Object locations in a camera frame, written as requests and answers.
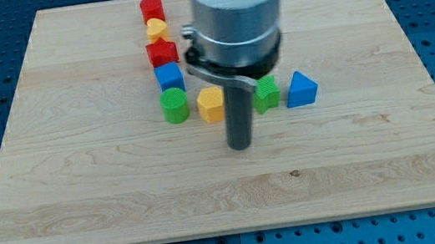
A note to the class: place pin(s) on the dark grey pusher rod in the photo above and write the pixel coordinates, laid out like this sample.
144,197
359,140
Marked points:
238,105

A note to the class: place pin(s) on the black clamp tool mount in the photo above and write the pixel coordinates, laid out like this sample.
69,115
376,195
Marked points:
237,65

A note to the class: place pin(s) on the green cylinder block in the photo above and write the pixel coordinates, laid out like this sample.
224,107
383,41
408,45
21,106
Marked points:
174,104

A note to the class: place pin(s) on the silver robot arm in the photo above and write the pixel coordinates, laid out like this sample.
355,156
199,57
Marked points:
234,20

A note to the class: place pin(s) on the yellow hexagon block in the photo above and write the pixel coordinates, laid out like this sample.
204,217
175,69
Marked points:
210,104

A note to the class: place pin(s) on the green star block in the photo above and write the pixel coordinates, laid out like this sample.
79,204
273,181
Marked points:
267,94

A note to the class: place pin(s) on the blue triangle block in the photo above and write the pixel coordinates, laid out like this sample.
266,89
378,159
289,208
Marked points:
302,91

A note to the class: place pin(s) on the blue cube block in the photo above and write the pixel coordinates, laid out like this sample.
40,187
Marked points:
169,76

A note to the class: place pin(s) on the red star block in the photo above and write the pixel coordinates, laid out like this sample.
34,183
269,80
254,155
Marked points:
162,52

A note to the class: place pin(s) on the yellow heart block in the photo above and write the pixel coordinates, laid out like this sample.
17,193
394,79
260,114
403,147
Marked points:
157,28

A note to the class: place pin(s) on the red cylinder block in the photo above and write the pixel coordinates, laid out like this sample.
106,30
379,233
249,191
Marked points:
152,9

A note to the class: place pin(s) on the wooden board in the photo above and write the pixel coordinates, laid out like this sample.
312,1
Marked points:
88,158

